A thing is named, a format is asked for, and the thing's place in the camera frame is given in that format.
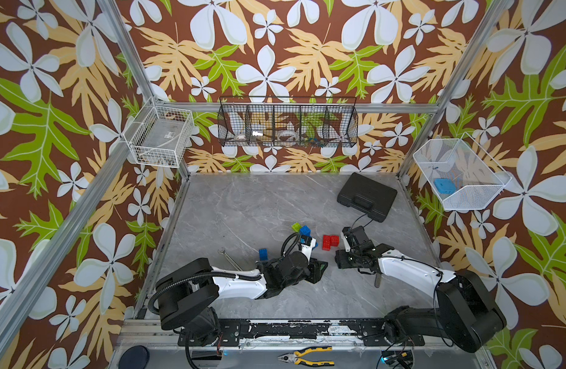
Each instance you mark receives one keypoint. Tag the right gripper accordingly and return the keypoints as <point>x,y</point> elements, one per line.
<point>346,258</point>

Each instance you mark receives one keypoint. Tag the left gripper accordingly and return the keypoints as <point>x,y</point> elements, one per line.
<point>314,270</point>

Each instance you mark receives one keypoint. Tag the dark blue long brick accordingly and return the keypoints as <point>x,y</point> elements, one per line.
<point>305,231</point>

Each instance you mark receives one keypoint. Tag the red long brick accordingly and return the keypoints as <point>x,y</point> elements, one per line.
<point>326,243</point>

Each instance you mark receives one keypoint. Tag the lime green long brick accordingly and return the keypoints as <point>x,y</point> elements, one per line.
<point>296,227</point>

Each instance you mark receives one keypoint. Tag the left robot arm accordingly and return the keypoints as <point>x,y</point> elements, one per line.
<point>183,299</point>

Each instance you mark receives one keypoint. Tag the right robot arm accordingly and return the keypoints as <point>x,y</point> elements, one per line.
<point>463,310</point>

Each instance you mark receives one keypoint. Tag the red square brick right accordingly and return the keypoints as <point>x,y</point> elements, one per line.
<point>335,240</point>

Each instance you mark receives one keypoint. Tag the grey metal file tool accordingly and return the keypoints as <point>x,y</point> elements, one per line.
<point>378,279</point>

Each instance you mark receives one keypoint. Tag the blue square brick left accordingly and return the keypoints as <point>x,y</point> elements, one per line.
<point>263,254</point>

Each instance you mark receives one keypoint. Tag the black plastic tool case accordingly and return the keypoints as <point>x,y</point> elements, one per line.
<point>368,196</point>

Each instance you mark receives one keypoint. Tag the silver combination wrench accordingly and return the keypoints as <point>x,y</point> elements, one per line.
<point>230,260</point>

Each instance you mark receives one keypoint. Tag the blue object in basket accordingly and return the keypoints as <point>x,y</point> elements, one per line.
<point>445,186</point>

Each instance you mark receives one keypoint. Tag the small electronics board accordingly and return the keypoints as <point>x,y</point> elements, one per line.
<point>397,359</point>

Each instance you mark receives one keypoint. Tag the black round disc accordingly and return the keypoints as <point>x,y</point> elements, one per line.
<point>136,357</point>

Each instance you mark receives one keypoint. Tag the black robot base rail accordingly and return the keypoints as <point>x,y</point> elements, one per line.
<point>368,332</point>

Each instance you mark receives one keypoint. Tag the white wire basket right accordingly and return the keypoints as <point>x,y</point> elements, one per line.
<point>479,177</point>

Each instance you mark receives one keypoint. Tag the white wire basket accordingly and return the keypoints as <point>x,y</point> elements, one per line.
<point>158,135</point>
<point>479,177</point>

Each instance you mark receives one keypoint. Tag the black wire basket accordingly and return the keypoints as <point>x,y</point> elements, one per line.
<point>322,122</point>

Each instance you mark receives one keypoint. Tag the white wire basket left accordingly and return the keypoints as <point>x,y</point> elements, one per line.
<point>158,135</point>

